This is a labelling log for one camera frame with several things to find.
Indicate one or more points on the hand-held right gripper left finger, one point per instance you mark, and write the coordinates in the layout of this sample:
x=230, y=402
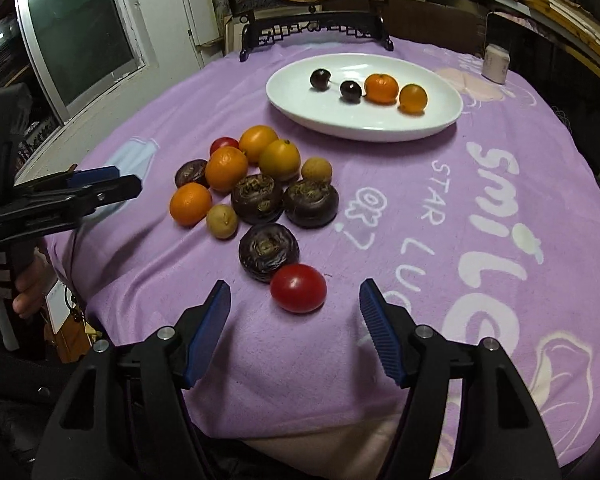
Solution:
x=210, y=330

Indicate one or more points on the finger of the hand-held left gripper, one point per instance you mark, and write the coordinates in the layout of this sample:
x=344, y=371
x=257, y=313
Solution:
x=115, y=190
x=95, y=174

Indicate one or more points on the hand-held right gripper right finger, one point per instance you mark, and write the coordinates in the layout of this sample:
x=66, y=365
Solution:
x=380, y=330

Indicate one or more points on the small dark water chestnut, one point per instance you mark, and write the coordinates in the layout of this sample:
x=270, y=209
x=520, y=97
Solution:
x=190, y=172

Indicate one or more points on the red cherry tomato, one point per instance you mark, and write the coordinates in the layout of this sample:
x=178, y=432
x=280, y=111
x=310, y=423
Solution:
x=298, y=288

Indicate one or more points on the tan longan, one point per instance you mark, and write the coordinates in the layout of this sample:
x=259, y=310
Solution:
x=222, y=221
x=316, y=170

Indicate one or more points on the small red tomato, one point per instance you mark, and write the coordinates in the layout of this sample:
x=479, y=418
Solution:
x=223, y=144

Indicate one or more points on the oblong orange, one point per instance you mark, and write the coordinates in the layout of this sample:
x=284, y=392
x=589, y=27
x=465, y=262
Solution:
x=279, y=160

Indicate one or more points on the white oval plate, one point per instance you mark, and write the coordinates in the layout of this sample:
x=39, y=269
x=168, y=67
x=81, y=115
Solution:
x=330, y=110

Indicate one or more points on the person's left hand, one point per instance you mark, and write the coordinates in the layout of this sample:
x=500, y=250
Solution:
x=30, y=287

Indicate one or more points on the purple printed blanket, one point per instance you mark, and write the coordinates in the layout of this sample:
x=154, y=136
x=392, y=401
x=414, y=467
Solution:
x=300, y=360

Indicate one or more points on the white framed window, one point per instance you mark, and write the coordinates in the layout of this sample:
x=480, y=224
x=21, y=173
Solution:
x=75, y=30

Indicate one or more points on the person's dark clothing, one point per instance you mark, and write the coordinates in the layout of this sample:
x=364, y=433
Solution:
x=10, y=410

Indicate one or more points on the small yellowish orange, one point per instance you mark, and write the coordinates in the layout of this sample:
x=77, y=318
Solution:
x=413, y=98

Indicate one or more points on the small orange with green stem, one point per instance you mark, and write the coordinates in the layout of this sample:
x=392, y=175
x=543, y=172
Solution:
x=381, y=88

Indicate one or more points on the pale pink drink can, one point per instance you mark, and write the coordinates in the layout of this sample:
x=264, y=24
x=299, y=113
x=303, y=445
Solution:
x=495, y=65

